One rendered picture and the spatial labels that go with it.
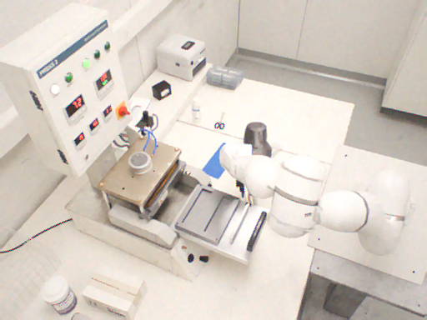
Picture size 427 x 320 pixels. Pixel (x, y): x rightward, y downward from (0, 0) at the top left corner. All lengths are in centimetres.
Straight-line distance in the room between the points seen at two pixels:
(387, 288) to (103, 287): 102
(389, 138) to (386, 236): 217
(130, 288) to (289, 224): 66
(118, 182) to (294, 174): 62
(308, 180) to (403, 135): 246
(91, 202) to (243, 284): 66
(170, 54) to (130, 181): 107
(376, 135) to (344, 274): 189
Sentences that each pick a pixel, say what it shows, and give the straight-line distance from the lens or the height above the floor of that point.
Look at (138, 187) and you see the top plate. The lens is 125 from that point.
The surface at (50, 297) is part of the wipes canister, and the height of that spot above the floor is 89.
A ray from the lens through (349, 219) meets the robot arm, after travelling 95.
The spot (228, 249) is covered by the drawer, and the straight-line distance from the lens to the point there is 126.
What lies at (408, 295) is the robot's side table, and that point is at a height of 75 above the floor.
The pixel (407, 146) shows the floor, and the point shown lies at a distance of 326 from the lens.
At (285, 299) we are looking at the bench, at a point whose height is 75.
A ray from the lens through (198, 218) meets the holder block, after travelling 129.
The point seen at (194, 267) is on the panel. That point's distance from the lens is 143.
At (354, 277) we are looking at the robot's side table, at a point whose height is 75.
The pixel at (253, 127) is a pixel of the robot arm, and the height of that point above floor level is 118.
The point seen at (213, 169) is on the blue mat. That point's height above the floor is 75.
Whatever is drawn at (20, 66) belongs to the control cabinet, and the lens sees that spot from 103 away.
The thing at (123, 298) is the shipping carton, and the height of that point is 84.
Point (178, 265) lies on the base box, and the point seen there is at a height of 85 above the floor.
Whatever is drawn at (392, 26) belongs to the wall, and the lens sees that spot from 350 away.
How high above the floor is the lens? 208
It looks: 49 degrees down
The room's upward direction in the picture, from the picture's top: 1 degrees counter-clockwise
